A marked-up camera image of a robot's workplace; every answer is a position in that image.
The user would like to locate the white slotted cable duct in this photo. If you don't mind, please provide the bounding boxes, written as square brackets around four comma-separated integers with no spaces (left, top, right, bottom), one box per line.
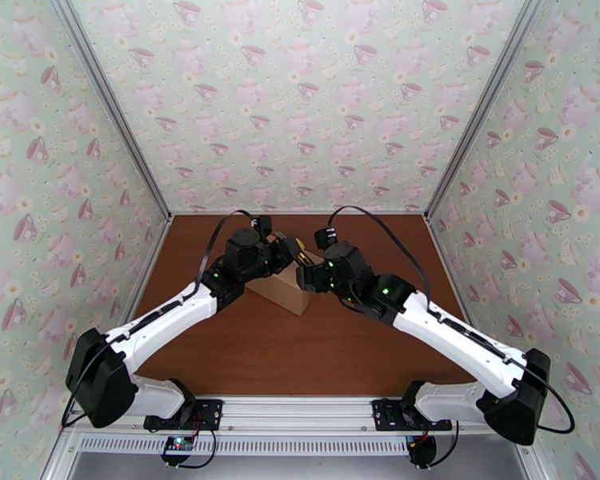
[77,434,416,458]

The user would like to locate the tall aluminium corner post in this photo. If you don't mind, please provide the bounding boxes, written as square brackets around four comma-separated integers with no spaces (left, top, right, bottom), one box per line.
[423,0,552,222]
[47,0,174,221]

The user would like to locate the aluminium floor side rail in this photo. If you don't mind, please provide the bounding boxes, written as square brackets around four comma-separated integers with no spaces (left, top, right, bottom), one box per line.
[123,215,175,326]
[425,215,474,314]

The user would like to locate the round black controller box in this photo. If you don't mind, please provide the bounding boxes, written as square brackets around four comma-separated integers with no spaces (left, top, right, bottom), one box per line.
[406,433,438,468]

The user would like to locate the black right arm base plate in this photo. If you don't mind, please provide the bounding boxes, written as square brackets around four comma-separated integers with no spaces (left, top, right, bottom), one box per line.
[371,398,454,433]

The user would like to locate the thin black power cable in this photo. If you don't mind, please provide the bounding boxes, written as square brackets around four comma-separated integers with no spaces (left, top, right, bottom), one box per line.
[166,427,218,470]
[427,421,462,469]

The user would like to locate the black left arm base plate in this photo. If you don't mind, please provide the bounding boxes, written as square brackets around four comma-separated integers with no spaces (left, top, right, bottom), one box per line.
[143,398,225,431]

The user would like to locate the grey metal shelf plate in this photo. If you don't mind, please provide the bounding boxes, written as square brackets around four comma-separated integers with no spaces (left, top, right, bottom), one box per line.
[69,453,527,480]

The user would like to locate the aluminium floor back rail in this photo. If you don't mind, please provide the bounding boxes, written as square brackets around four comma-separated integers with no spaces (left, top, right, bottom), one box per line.
[172,209,427,218]

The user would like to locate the brown cardboard express box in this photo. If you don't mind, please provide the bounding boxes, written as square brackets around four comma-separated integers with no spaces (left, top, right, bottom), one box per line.
[246,266,317,318]

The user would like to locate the short aluminium frame bar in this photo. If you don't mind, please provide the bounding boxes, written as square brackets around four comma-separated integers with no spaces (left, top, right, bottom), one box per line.
[39,427,82,480]
[512,441,552,480]

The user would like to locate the small circuit board green light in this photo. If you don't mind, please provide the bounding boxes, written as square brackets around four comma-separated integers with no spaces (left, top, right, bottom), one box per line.
[162,434,197,458]

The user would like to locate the aluminium mounting rail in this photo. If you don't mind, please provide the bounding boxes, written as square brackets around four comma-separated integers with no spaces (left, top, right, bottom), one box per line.
[62,395,491,438]

